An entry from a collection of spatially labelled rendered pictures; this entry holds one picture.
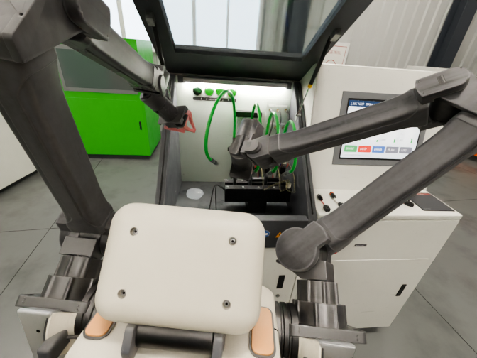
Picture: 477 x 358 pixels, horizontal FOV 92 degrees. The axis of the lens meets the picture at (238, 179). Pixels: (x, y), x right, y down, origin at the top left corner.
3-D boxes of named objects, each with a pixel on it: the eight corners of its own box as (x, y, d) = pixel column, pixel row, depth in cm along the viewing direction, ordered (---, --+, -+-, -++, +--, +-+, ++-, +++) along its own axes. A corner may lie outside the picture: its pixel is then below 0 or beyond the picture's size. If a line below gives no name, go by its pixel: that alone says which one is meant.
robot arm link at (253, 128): (256, 151, 56) (272, 167, 63) (270, 111, 59) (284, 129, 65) (220, 150, 64) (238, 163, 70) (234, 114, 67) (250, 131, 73)
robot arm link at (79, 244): (55, 263, 40) (87, 266, 40) (77, 206, 44) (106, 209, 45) (79, 266, 48) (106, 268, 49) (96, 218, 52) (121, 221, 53)
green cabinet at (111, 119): (78, 159, 348) (41, 31, 270) (101, 140, 418) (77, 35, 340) (150, 160, 359) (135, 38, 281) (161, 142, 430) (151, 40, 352)
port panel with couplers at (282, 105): (261, 153, 139) (268, 99, 124) (260, 150, 142) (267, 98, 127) (282, 153, 141) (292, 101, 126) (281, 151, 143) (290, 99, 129)
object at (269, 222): (166, 248, 103) (162, 220, 95) (167, 241, 106) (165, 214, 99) (302, 247, 109) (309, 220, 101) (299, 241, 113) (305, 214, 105)
